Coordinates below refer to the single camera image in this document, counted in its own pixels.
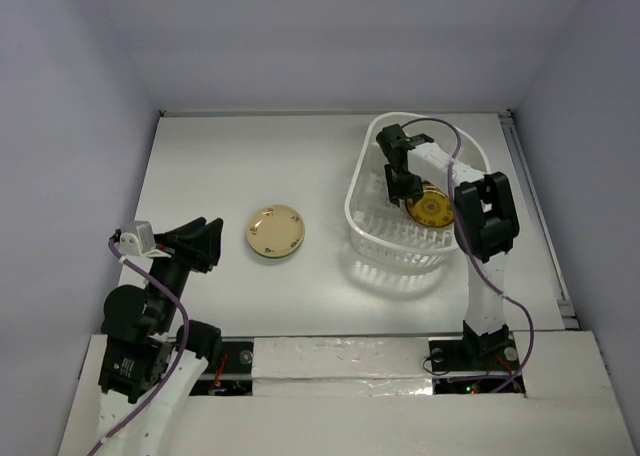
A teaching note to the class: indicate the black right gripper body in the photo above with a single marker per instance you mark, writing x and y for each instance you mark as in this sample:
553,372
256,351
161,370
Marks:
400,177

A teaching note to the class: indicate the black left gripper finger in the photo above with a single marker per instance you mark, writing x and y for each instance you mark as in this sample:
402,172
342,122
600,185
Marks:
185,233
209,244

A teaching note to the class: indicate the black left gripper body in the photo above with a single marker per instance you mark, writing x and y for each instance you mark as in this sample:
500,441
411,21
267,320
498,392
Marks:
180,263

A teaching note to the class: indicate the yellow brown-rimmed plate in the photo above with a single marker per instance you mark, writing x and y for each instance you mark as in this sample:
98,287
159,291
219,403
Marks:
433,209

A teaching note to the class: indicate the beige plate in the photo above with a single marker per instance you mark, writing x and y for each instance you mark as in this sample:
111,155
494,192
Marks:
275,221

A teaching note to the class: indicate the lime green plate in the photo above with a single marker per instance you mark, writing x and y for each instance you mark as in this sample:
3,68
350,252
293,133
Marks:
276,248

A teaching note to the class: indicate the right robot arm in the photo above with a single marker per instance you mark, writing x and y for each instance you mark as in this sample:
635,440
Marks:
485,227

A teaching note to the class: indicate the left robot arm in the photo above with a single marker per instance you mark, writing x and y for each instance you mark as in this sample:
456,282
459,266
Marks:
154,352

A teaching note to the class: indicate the white plastic dish rack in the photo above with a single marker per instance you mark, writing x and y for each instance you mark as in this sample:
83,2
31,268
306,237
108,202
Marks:
385,232

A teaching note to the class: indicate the silver foil covered bar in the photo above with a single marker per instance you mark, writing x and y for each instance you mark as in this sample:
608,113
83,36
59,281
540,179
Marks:
344,367

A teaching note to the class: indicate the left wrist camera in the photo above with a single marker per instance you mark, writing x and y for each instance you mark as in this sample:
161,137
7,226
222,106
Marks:
135,238

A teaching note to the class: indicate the aluminium rail right edge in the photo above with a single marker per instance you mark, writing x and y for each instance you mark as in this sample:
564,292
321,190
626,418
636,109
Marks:
565,305

